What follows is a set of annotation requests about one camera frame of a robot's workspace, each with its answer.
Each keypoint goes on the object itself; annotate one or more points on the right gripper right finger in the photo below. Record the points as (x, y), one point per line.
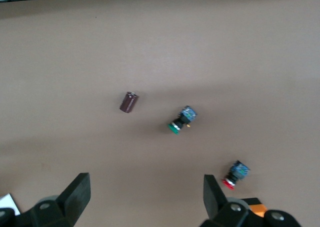
(215, 204)

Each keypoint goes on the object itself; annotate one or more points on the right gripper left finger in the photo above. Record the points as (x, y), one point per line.
(72, 202)

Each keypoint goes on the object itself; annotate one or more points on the red push button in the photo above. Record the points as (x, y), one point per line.
(237, 173)

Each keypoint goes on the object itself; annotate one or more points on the green push button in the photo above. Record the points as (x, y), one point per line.
(183, 118)

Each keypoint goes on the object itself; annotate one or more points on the white paper sheet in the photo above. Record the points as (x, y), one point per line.
(7, 203)

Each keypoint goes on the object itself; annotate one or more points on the dark brown capacitor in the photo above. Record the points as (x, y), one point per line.
(128, 103)

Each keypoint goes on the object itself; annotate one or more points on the orange button enclosure box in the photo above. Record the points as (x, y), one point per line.
(258, 209)

